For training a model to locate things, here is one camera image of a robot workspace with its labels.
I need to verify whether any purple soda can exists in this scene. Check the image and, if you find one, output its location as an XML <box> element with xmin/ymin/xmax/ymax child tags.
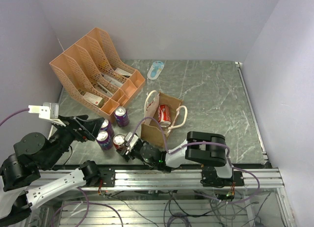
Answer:
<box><xmin>96</xmin><ymin>130</ymin><xmax>113</xmax><ymax>150</ymax></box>
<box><xmin>101</xmin><ymin>118</ymin><xmax>114</xmax><ymax>137</ymax></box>
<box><xmin>114</xmin><ymin>107</ymin><xmax>130</xmax><ymax>127</ymax></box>

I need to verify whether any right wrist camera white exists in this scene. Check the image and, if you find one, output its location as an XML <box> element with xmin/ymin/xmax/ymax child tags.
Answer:
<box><xmin>125</xmin><ymin>132</ymin><xmax>139</xmax><ymax>152</ymax></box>

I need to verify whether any white box in organizer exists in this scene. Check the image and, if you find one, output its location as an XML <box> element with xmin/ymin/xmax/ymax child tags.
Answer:
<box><xmin>115</xmin><ymin>68</ymin><xmax>132</xmax><ymax>78</ymax></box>

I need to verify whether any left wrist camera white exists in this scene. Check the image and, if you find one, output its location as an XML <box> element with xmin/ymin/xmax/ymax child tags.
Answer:
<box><xmin>28</xmin><ymin>102</ymin><xmax>66</xmax><ymax>127</ymax></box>

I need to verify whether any blue white blister pack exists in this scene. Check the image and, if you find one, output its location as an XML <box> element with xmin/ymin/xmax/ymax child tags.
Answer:
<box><xmin>147</xmin><ymin>60</ymin><xmax>165</xmax><ymax>80</ymax></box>

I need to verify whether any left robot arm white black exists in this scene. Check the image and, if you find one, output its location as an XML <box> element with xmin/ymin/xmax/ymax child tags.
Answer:
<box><xmin>0</xmin><ymin>115</ymin><xmax>104</xmax><ymax>227</ymax></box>

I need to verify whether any white red box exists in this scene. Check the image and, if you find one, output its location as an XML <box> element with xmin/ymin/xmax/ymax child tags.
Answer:
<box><xmin>82</xmin><ymin>92</ymin><xmax>104</xmax><ymax>108</ymax></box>

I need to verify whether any orange plastic file organizer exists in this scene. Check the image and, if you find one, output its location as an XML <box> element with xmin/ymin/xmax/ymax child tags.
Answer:
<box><xmin>50</xmin><ymin>28</ymin><xmax>145</xmax><ymax>122</ymax></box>

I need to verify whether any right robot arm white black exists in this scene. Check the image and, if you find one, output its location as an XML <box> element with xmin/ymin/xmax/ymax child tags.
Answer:
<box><xmin>114</xmin><ymin>131</ymin><xmax>234</xmax><ymax>188</ymax></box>

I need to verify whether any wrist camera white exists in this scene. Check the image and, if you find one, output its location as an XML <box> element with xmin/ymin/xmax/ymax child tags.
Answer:
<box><xmin>28</xmin><ymin>102</ymin><xmax>66</xmax><ymax>127</ymax></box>
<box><xmin>125</xmin><ymin>132</ymin><xmax>139</xmax><ymax>152</ymax></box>

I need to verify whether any aluminium mounting rail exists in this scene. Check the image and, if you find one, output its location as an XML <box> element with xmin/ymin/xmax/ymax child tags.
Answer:
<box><xmin>29</xmin><ymin>169</ymin><xmax>285</xmax><ymax>191</ymax></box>

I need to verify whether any red soda can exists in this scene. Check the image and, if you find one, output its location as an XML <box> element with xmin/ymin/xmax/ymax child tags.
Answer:
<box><xmin>157</xmin><ymin>104</ymin><xmax>171</xmax><ymax>128</ymax></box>
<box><xmin>112</xmin><ymin>134</ymin><xmax>125</xmax><ymax>150</ymax></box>

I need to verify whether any canvas bag brown printed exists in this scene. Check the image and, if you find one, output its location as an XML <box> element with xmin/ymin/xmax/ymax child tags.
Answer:
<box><xmin>140</xmin><ymin>90</ymin><xmax>187</xmax><ymax>148</ymax></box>

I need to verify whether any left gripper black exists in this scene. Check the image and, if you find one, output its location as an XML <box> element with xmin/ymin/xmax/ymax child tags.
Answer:
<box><xmin>44</xmin><ymin>113</ymin><xmax>105</xmax><ymax>168</ymax></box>

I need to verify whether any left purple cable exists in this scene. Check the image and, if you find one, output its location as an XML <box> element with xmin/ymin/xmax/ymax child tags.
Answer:
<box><xmin>0</xmin><ymin>108</ymin><xmax>123</xmax><ymax>227</ymax></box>

